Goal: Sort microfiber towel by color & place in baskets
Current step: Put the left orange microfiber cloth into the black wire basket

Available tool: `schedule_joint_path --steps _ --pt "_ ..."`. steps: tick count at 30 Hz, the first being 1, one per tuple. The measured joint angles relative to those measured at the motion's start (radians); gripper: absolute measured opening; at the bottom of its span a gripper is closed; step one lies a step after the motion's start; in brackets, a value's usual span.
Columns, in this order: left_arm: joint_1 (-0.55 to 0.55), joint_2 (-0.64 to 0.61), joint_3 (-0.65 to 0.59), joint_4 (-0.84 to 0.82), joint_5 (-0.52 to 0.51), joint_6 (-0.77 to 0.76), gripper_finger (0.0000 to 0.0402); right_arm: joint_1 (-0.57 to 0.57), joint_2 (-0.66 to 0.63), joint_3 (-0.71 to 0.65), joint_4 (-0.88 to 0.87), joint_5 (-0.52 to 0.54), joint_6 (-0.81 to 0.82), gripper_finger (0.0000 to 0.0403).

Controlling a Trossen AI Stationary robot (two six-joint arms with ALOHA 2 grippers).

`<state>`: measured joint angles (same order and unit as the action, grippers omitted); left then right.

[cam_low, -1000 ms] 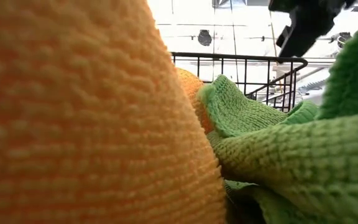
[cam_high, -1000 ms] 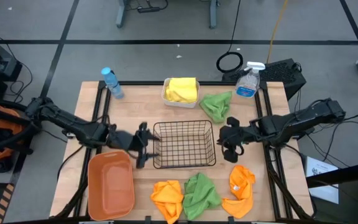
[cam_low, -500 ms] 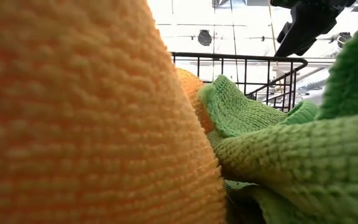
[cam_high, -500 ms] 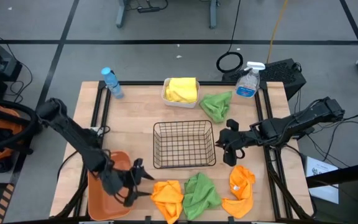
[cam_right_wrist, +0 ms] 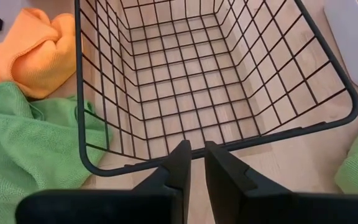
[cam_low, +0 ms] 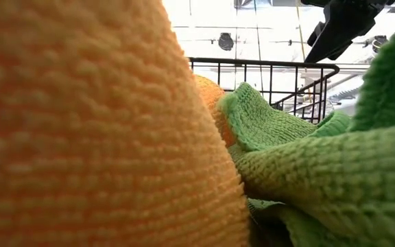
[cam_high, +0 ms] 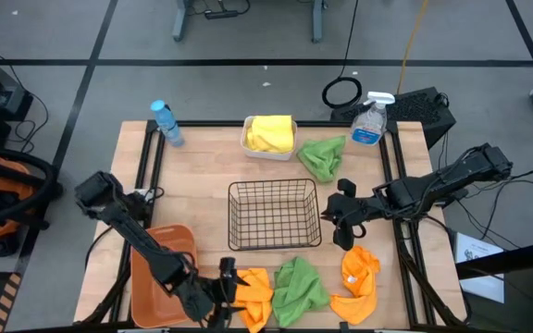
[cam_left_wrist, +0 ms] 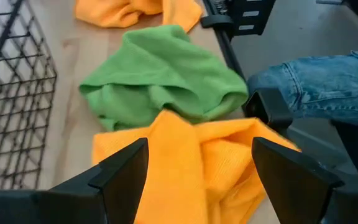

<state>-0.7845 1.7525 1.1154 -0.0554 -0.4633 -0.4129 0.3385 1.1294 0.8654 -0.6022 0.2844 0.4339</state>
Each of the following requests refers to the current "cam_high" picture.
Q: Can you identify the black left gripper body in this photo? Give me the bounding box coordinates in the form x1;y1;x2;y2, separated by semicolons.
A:
177;273;225;323

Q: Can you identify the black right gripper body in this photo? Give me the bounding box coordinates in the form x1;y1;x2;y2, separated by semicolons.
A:
320;192;388;228

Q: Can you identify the orange microfiber towel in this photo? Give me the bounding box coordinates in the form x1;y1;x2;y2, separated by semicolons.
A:
232;266;275;333

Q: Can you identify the orange towel with white tag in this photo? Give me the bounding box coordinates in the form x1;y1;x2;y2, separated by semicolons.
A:
328;244;381;327

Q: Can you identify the green microfiber towel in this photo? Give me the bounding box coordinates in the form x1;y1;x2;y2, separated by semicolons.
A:
296;134;347;184
271;256;331;328

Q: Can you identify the large yellow microfiber towel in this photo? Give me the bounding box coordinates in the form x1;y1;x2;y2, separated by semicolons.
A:
250;115;295;154

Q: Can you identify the orange plastic basket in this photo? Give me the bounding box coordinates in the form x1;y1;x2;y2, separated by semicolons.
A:
130;223;202;329

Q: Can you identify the clear cleaner spray bottle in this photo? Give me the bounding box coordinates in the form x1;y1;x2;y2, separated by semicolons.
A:
349;91;396;147

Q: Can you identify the white plastic bin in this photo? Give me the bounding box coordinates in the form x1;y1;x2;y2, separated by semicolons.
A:
240;115;299;162

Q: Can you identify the black perforated computer case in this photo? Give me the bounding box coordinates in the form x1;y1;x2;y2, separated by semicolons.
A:
329;86;457;149

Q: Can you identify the white paper sheet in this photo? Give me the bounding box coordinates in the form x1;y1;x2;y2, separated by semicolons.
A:
453;232;506;304

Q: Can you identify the blue spray can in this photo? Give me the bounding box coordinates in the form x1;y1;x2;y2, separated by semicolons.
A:
149;99;186;148

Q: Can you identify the black metal stand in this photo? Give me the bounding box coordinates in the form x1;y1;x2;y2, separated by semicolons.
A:
455;238;533;333

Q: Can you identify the grey desk leg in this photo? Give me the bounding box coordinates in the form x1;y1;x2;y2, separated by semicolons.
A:
311;0;326;44
172;0;192;43

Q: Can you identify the black power strip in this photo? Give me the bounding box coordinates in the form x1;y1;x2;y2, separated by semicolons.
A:
204;8;240;20

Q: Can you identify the orange shop vacuum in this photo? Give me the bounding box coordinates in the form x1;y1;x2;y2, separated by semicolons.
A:
0;142;64;258

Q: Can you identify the black wire basket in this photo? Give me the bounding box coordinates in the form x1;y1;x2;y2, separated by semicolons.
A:
227;178;323;252

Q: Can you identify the black aluminium table frame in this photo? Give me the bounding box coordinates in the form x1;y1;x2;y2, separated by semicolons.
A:
74;118;474;333

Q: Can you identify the coiled black cable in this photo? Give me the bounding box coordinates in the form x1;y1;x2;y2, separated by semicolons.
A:
321;0;364;110

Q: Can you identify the yellow floor cable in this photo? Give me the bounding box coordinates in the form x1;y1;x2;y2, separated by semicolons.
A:
395;0;430;96

